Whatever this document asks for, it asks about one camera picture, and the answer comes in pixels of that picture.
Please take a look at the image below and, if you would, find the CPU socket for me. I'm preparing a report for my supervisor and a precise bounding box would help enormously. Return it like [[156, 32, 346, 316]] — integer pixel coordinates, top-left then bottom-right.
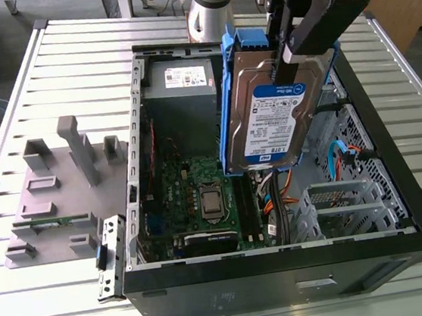
[[196, 179, 231, 227]]

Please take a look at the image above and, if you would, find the black RAM slot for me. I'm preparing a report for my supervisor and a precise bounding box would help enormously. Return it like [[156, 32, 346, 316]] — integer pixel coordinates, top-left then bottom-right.
[[243, 175, 264, 239], [235, 177, 252, 241]]

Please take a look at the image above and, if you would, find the black open PC case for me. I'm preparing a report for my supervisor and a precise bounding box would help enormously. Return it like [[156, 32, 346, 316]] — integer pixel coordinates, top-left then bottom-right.
[[94, 11, 422, 316]]

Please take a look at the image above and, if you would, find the black graphics card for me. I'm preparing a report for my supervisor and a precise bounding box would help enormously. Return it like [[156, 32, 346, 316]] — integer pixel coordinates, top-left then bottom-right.
[[183, 229, 242, 258]]

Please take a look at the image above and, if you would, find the green motherboard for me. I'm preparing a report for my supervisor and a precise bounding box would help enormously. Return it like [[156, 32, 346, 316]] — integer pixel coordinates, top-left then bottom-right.
[[135, 147, 283, 264]]

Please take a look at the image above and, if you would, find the blue data wire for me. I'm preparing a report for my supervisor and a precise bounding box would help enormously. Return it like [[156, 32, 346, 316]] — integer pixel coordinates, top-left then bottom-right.
[[324, 138, 352, 184]]

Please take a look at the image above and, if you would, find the metal drive cage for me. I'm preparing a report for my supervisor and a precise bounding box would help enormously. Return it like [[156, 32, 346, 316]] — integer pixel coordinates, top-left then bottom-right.
[[302, 70, 353, 148]]

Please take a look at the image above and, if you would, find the thick black case cable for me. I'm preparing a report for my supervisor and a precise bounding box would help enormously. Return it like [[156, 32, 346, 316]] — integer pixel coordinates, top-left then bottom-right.
[[261, 101, 360, 246]]

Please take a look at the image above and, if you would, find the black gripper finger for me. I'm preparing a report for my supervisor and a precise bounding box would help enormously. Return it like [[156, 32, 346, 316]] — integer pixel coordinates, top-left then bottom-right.
[[255, 0, 311, 64], [264, 0, 355, 85]]

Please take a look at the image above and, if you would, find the orange wire bundle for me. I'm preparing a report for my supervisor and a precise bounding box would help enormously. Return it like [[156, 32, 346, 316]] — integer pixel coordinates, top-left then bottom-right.
[[258, 169, 302, 217]]

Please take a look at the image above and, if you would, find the blue port connector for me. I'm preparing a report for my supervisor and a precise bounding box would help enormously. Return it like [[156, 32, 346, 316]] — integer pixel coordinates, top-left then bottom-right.
[[94, 245, 111, 271]]

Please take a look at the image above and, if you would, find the grey power supply unit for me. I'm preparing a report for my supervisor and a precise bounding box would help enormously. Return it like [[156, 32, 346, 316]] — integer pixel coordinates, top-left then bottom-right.
[[138, 54, 231, 162]]

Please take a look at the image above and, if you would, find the green RAM stick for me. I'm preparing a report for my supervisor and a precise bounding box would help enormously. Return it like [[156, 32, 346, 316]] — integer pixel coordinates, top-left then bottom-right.
[[12, 213, 92, 232]]

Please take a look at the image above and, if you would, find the hard disk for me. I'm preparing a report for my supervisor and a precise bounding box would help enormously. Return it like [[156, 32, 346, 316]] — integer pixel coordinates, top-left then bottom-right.
[[205, 16, 355, 180]]

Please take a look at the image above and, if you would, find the orange black power wire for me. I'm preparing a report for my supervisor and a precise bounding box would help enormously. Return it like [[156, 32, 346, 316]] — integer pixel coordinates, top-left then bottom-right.
[[341, 142, 379, 167]]

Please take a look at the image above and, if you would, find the grey parts rack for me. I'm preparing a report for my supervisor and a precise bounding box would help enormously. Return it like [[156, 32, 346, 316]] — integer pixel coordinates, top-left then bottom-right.
[[0, 108, 142, 271]]

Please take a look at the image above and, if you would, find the metal expansion slot bracket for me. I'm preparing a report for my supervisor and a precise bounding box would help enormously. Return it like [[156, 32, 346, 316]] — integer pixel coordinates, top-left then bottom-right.
[[87, 212, 137, 305]]

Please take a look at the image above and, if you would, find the metal disk bay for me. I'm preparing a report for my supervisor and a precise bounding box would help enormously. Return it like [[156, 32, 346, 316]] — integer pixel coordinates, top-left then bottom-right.
[[300, 173, 411, 242]]

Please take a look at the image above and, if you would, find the silver CPU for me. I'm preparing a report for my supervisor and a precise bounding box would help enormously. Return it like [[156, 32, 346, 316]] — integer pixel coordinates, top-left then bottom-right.
[[199, 189, 226, 215]]

